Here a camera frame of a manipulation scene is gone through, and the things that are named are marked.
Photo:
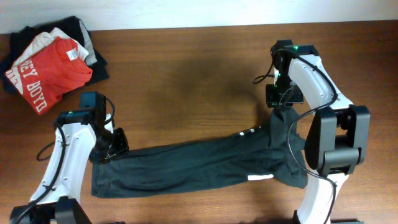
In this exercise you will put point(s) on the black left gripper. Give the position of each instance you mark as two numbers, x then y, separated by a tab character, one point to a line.
104	152

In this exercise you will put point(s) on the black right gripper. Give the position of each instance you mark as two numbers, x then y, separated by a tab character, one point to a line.
283	103

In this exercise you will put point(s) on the dark green t-shirt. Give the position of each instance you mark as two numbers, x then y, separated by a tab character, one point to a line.
273	148

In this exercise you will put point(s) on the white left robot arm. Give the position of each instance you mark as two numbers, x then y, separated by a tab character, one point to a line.
81	136

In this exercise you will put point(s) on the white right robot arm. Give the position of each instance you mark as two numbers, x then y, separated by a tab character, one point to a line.
338	136

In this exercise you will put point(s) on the red printed folded shirt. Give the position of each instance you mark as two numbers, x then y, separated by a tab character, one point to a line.
50	73

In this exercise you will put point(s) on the white grey folded shirt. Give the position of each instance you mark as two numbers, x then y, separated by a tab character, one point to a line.
31	40

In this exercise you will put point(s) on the black folded garment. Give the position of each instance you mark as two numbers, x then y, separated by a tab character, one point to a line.
98	68

